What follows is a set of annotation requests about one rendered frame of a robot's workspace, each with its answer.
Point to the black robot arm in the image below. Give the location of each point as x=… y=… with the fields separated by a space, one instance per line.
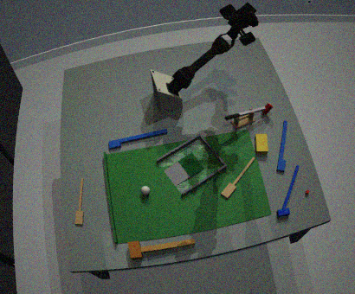
x=183 y=77

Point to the yellow rectangular block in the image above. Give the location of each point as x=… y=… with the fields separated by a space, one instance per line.
x=261 y=144

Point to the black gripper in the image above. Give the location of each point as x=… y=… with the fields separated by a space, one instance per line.
x=237 y=24

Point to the green flat mat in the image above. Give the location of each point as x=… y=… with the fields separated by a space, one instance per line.
x=165 y=212

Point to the white golf ball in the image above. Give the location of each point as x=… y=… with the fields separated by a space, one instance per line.
x=145 y=190

